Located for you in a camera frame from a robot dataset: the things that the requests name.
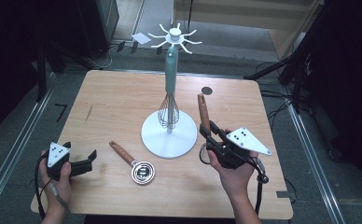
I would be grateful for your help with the white paper sheet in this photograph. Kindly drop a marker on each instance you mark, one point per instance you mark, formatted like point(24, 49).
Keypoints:
point(141, 38)

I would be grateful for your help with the black round table grommet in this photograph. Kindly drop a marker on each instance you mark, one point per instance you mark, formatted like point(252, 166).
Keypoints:
point(206, 90)

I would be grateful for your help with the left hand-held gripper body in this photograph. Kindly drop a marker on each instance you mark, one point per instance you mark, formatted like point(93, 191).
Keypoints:
point(57, 154)

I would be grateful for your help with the metal floor rail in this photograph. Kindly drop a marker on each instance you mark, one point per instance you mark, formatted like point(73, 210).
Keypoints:
point(313, 161)
point(14, 155)

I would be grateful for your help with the black cabinet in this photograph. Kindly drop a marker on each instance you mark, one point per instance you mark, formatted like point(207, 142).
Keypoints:
point(98, 25)

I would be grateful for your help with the black floor tape strip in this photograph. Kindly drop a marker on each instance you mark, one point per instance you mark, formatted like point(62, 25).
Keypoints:
point(134, 47)
point(120, 46)
point(159, 50)

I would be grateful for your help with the black upright stand post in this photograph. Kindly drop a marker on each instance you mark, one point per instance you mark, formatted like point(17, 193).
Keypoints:
point(41, 74)

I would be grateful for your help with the white utensil rack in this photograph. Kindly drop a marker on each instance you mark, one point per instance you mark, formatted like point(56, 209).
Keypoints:
point(169, 143)

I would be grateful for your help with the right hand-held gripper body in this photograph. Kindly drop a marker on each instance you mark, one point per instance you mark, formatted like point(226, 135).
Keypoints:
point(247, 141)

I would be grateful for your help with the person's right hand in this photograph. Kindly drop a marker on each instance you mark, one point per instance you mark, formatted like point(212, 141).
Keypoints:
point(235, 180)

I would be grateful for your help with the person's left hand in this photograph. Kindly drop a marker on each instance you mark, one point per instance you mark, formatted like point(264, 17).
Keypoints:
point(59, 189)

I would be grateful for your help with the grey tape patch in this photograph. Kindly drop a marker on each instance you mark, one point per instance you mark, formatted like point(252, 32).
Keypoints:
point(282, 194)

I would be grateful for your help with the black tripod stand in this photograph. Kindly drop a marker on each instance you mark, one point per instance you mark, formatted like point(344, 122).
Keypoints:
point(272, 68)

